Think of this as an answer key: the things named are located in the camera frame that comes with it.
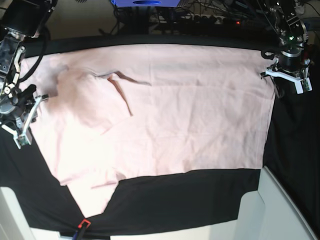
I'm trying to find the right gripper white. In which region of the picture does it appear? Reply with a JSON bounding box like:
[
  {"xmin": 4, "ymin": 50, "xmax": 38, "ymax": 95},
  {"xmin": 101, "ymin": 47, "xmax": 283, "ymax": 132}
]
[{"xmin": 0, "ymin": 94, "xmax": 49, "ymax": 149}]

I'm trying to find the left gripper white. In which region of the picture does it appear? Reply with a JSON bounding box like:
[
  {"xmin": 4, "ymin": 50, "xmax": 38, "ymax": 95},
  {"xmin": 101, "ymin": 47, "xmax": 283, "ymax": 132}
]
[{"xmin": 260, "ymin": 58, "xmax": 313, "ymax": 98}]

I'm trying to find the light pink T-shirt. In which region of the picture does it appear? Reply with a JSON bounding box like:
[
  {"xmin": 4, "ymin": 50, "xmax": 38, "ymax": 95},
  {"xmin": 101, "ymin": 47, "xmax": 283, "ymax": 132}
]
[{"xmin": 20, "ymin": 44, "xmax": 275, "ymax": 218}]

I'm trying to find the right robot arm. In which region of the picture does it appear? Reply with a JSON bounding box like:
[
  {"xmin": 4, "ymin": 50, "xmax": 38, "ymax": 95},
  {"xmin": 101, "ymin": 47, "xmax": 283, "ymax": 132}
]
[{"xmin": 0, "ymin": 0, "xmax": 57, "ymax": 149}]

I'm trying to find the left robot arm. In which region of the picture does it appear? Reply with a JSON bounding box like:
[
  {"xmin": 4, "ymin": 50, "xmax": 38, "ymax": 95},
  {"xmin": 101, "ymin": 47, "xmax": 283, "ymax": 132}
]
[{"xmin": 260, "ymin": 0, "xmax": 312, "ymax": 99}]

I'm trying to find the red clamp at right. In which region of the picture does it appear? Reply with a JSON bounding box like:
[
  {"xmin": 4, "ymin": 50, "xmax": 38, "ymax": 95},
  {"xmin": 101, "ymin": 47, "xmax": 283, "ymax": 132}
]
[{"xmin": 301, "ymin": 44, "xmax": 313, "ymax": 66}]

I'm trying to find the red clamp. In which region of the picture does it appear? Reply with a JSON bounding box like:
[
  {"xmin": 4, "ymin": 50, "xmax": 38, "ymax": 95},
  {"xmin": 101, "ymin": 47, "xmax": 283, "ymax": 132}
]
[
  {"xmin": 72, "ymin": 219, "xmax": 91, "ymax": 240},
  {"xmin": 301, "ymin": 44, "xmax": 313, "ymax": 66}
]

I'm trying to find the black power strip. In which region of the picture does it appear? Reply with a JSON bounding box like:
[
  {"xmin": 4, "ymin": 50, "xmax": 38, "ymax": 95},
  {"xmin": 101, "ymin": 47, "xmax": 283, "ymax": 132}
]
[{"xmin": 149, "ymin": 13, "xmax": 243, "ymax": 26}]

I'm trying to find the red clamp at bottom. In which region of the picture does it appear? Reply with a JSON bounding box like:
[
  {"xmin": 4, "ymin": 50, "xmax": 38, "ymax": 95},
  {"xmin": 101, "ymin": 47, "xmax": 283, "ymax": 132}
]
[{"xmin": 72, "ymin": 219, "xmax": 91, "ymax": 240}]

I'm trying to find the black table cloth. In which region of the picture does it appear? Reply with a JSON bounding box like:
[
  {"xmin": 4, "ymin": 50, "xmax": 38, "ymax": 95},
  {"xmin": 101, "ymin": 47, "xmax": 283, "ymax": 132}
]
[{"xmin": 0, "ymin": 35, "xmax": 320, "ymax": 240}]

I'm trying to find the white frame left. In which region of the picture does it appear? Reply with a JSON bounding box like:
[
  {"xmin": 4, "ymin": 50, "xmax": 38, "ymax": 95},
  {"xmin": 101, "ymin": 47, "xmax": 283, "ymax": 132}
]
[{"xmin": 0, "ymin": 187, "xmax": 61, "ymax": 240}]

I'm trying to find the white frame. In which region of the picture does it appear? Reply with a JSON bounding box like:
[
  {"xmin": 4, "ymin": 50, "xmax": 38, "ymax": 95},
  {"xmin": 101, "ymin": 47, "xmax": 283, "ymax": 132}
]
[
  {"xmin": 0, "ymin": 187, "xmax": 61, "ymax": 240},
  {"xmin": 236, "ymin": 166, "xmax": 318, "ymax": 240}
]

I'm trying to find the white frame right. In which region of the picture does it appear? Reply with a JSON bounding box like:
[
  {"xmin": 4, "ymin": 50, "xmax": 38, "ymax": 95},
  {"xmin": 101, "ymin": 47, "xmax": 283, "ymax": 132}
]
[{"xmin": 236, "ymin": 166, "xmax": 318, "ymax": 240}]

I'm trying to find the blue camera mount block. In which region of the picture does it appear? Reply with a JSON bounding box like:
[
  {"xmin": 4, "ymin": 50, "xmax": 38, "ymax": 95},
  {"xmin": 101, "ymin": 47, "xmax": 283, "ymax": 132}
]
[{"xmin": 111, "ymin": 0, "xmax": 182, "ymax": 7}]

